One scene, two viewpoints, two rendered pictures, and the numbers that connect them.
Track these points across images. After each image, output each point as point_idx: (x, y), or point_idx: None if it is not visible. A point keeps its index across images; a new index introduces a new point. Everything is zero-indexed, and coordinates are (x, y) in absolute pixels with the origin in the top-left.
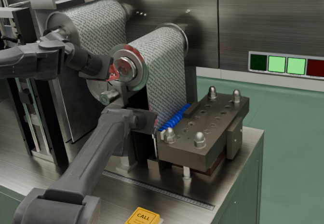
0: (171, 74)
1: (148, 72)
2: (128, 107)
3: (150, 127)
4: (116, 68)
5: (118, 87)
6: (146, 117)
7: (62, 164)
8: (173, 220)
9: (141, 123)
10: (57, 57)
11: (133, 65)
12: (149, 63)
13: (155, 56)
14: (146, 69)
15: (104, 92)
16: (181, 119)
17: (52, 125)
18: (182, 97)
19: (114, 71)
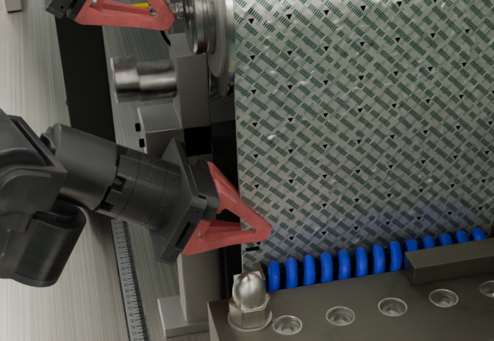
0: (410, 92)
1: (234, 48)
2: (173, 138)
3: (167, 238)
4: None
5: (175, 59)
6: (177, 198)
7: (92, 213)
8: None
9: (140, 212)
10: None
11: (206, 3)
12: (264, 19)
13: (309, 0)
14: (227, 33)
15: (117, 59)
16: (388, 272)
17: (86, 95)
18: (471, 198)
19: (148, 1)
